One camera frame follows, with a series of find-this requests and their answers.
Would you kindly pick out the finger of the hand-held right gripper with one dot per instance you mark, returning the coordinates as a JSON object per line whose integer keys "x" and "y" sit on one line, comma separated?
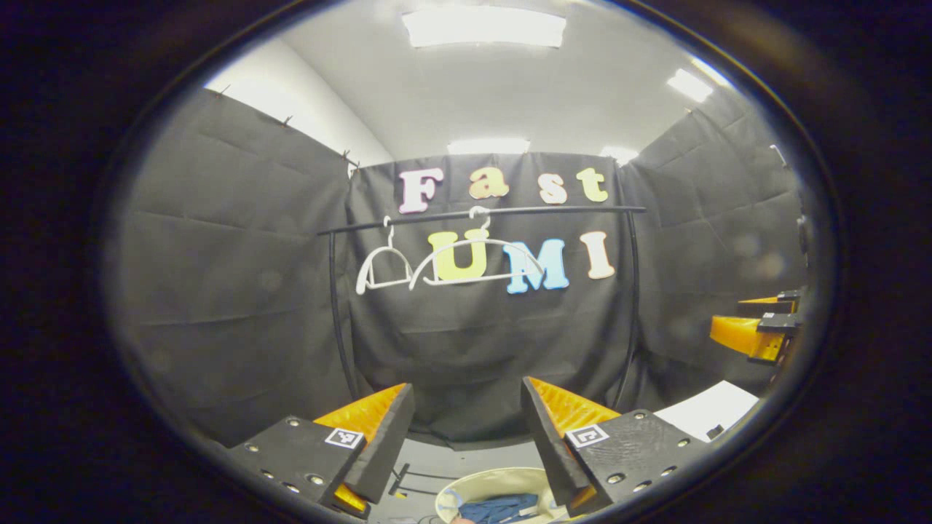
{"x": 743, "y": 335}
{"x": 775, "y": 306}

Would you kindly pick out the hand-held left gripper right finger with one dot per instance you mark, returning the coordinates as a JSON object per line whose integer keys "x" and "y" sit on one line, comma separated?
{"x": 553, "y": 451}

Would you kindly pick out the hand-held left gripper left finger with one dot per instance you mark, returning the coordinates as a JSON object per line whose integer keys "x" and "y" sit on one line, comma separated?
{"x": 382, "y": 451}

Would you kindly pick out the cream laundry hamper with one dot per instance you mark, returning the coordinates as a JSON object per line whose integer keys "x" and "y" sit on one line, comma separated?
{"x": 495, "y": 480}

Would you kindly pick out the white plastic clothes hanger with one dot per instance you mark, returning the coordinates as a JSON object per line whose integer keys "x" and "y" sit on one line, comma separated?
{"x": 480, "y": 244}
{"x": 386, "y": 251}

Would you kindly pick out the black metal clothes rack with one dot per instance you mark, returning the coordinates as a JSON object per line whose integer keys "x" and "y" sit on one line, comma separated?
{"x": 553, "y": 211}

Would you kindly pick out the white table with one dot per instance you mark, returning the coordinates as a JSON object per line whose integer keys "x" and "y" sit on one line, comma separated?
{"x": 710, "y": 407}

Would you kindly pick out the black backdrop cloth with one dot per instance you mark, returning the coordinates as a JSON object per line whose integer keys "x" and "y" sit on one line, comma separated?
{"x": 240, "y": 291}

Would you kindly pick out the large ceiling light panel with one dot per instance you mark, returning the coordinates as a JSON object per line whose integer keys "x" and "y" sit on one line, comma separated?
{"x": 484, "y": 28}

